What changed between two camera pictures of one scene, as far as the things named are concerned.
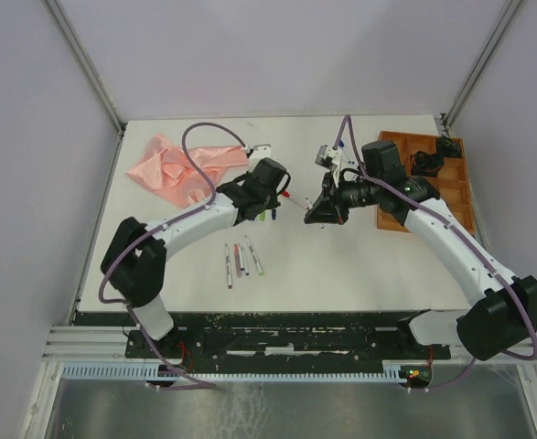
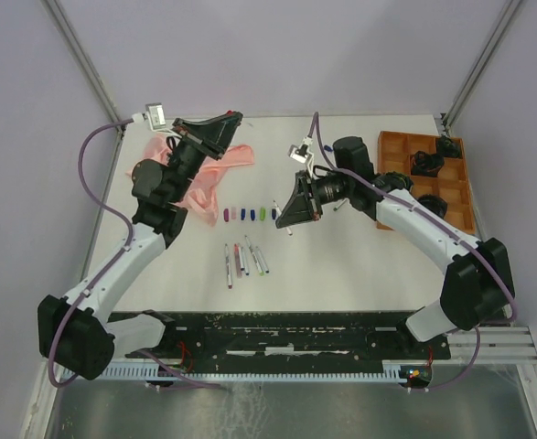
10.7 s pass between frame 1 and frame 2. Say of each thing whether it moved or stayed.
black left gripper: moved
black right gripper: moved
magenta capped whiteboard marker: stayed
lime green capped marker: stayed
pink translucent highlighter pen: stayed
